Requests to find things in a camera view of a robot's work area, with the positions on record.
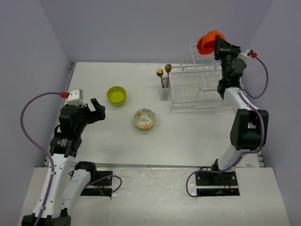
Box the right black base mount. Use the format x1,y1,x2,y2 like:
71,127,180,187
195,167,240,197

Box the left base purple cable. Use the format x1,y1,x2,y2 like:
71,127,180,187
84,175,123,195

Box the green bowl back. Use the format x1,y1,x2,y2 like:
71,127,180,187
107,86,127,104

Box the orange bowl back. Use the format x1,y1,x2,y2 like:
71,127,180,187
197,35,208,52

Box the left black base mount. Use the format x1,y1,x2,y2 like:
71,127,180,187
80,171,113,197

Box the gold spoon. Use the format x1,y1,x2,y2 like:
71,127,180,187
156,68,164,88
165,64,172,88

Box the gold spoon right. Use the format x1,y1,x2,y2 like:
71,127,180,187
165,64,172,88

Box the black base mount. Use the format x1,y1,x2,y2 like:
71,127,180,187
195,167,240,197
80,171,113,197

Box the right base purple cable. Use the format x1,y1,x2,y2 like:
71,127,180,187
185,170,236,198

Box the green bowl front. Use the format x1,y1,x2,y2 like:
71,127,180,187
108,98,127,106

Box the green bowl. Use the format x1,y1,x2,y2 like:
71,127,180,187
108,98,127,106
107,86,127,104

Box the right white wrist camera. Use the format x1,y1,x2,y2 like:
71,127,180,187
238,49,253,62

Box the white wire dish rack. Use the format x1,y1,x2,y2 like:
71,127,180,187
169,44,226,111

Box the orange bowl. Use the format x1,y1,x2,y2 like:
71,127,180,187
197,35,208,52
199,30,225,55

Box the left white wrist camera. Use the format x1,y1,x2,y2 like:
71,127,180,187
66,88,85,106

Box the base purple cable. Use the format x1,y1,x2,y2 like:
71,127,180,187
185,170,236,198
84,175,123,195

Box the orange bowl front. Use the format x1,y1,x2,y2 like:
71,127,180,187
199,30,225,55

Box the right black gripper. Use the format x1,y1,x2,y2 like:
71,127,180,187
214,36,242,81

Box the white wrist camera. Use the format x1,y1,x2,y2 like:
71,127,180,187
238,49,253,62
66,88,85,106

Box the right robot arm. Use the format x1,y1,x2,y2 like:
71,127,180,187
210,34,269,185

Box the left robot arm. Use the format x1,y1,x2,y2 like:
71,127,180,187
21,98,105,226

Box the gold spoon left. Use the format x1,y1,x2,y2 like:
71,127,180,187
156,68,164,88

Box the floral white bowl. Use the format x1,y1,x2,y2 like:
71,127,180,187
133,108,157,127

